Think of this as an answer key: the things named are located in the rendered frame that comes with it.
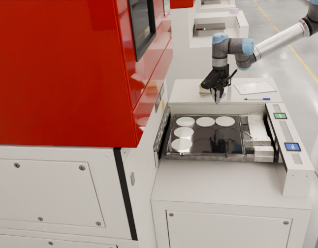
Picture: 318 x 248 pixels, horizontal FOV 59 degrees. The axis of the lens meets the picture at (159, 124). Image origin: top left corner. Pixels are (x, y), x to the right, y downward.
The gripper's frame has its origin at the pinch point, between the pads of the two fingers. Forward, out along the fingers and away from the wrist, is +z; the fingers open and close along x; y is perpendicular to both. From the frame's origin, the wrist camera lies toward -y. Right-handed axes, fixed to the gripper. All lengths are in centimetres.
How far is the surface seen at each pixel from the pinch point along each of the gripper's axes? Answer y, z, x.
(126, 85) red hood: -69, -42, -37
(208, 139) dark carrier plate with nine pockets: -17.3, 9.3, -12.5
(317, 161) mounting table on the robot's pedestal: 14, 17, -50
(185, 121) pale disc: -14.6, 9.3, 8.1
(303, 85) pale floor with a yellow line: 260, 99, 91
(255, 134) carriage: 4.5, 11.3, -22.8
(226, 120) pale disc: 1.4, 9.2, -6.3
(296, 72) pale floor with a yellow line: 297, 99, 125
